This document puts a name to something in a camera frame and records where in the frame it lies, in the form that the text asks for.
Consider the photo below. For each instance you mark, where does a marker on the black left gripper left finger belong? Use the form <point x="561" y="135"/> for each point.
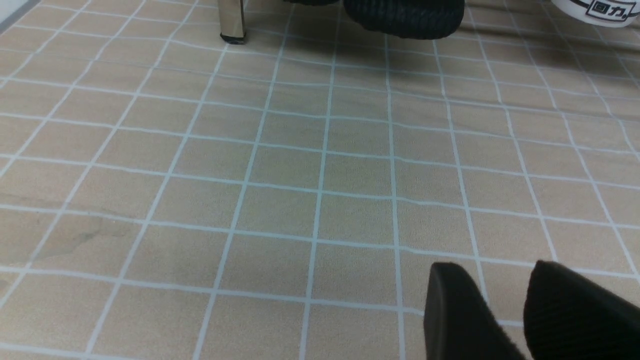
<point x="457" y="322"/>

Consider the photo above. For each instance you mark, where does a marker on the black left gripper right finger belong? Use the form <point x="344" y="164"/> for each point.
<point x="569" y="317"/>

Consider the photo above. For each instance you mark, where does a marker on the stainless steel shoe rack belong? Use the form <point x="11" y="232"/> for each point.
<point x="232" y="21"/>

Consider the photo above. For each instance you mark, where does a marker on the black canvas sneaker left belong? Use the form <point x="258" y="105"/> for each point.
<point x="601" y="13"/>

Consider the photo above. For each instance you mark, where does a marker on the black knit sneaker right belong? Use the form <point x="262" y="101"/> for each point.
<point x="408" y="19"/>

